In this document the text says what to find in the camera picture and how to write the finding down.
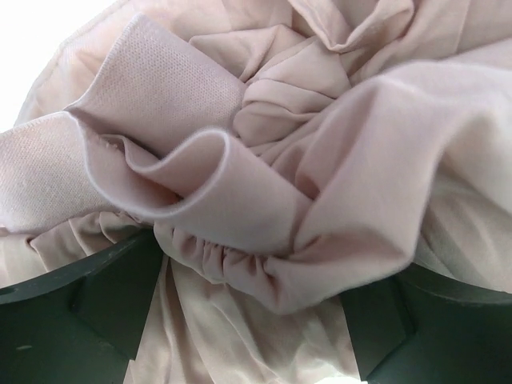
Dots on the dusty pink pleated skirt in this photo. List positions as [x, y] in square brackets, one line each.
[282, 152]

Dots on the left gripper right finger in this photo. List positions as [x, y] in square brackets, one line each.
[421, 327]

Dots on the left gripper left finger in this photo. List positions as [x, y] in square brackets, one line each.
[81, 323]

